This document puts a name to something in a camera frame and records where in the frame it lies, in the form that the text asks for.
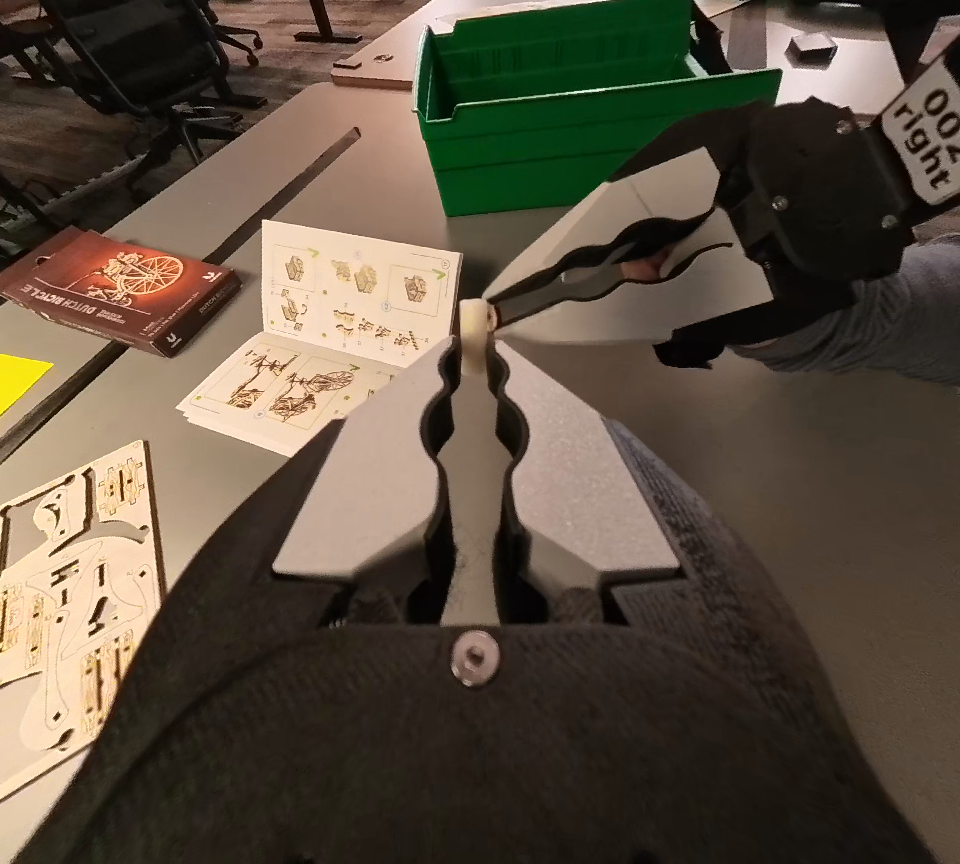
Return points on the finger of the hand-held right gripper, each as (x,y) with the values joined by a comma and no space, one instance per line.
(697,301)
(600,218)

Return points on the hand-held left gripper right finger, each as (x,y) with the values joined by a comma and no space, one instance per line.
(592,496)

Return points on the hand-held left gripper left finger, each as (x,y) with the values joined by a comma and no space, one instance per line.
(367,496)

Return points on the small white round piece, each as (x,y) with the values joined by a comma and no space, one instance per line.
(474,346)

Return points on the person's right forearm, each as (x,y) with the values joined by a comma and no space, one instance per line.
(885,324)

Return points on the wooden parts sheet with slots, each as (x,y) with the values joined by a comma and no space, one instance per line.
(15,541)

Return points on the person's right hand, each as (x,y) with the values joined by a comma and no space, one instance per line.
(645,267)

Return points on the green plastic bin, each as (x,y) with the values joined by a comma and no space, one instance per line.
(562,151)

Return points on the small black square block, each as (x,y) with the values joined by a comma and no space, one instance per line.
(811,46)

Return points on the white instruction booklet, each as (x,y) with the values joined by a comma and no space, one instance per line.
(337,294)

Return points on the brown flat board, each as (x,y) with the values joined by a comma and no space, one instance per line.
(367,72)

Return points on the brown bicycle kit box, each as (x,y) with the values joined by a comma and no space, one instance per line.
(112,279)

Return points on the yellow flat sheet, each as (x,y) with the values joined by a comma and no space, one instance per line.
(19,376)

